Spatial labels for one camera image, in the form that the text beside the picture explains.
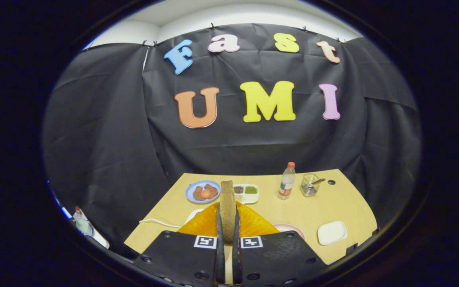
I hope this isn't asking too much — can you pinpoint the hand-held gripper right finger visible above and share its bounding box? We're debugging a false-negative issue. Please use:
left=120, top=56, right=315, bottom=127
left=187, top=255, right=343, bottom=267
left=231, top=201, right=328, bottom=287

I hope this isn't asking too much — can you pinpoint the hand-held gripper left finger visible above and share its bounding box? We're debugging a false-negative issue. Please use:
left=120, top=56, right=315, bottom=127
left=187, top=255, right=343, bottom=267
left=133, top=201, right=227, bottom=287

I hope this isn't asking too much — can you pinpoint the thick brown bread slice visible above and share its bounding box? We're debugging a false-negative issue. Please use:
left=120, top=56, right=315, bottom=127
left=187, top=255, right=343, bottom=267
left=219, top=180, right=237, bottom=244

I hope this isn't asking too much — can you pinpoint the pink round plate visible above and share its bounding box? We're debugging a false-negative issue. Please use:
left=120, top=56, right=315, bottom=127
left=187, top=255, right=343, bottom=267
left=273, top=223, right=306, bottom=240

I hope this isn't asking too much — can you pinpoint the white compartment tray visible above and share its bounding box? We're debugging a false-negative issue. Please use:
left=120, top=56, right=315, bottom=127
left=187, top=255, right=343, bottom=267
left=233, top=184, right=259, bottom=204

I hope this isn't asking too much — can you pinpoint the blue round plate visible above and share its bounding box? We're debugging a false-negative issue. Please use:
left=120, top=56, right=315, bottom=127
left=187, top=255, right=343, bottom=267
left=185, top=180, right=221, bottom=204

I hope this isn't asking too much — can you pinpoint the clear plastic water bottle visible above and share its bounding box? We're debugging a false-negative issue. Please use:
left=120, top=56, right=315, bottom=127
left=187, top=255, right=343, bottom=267
left=278, top=161, right=296, bottom=200

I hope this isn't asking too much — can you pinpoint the white square plate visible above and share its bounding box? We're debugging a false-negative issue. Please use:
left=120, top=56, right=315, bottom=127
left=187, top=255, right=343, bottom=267
left=317, top=220, right=348, bottom=246

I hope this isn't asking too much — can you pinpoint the black backdrop cloth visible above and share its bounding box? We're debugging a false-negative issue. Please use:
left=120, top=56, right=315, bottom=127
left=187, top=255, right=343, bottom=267
left=41, top=23, right=423, bottom=256

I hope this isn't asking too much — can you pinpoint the white object with red mark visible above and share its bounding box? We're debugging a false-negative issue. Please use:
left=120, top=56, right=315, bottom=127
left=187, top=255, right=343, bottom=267
left=70, top=205, right=110, bottom=250

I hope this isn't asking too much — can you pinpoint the metal wire utensil basket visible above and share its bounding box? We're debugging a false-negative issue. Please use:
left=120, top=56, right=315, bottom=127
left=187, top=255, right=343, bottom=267
left=300, top=173, right=320, bottom=197

